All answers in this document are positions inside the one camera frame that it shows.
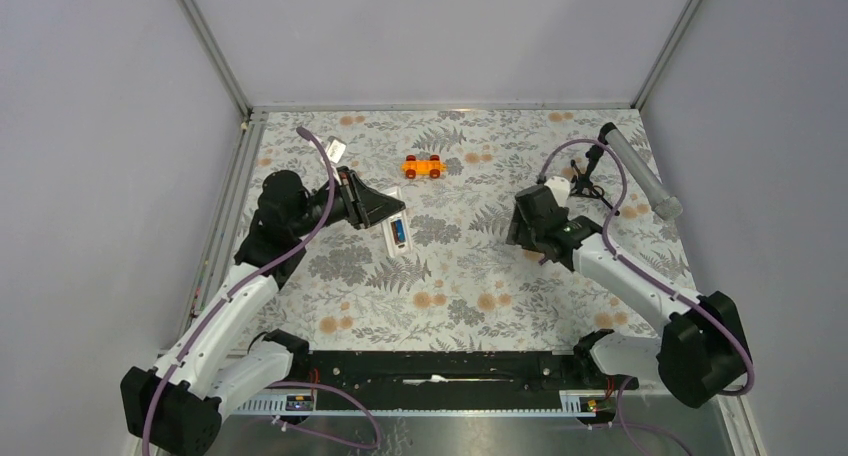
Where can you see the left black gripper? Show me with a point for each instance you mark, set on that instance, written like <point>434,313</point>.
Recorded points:
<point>364,206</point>

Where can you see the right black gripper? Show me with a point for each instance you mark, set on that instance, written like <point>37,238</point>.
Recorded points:
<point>517,232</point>

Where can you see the white remote control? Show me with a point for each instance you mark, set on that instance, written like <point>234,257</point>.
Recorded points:
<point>392,249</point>

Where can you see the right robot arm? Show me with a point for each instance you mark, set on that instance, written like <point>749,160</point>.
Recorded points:
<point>699,349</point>

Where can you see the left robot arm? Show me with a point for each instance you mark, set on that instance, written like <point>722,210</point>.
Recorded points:
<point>180,404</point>

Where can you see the orange toy car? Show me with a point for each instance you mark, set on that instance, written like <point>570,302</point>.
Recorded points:
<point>431,166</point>

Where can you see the black tripod mic stand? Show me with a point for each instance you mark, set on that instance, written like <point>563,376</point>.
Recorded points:
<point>582,185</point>

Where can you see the floral table mat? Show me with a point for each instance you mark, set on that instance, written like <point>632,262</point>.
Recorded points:
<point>463,287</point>

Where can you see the silver microphone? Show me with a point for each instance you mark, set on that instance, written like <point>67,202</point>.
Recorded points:
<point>662,202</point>

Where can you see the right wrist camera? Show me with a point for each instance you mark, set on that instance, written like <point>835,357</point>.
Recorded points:
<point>560,188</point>

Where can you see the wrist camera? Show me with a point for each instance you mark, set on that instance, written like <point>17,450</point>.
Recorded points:
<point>560,188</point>
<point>335,149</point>

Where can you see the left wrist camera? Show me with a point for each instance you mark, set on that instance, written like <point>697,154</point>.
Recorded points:
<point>335,149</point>

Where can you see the aluminium frame rails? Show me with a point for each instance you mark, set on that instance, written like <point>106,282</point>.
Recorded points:
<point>225,194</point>

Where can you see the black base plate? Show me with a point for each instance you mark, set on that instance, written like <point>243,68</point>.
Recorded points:
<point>351,374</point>

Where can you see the grey slotted cable duct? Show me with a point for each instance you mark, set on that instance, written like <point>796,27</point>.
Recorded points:
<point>488,404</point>

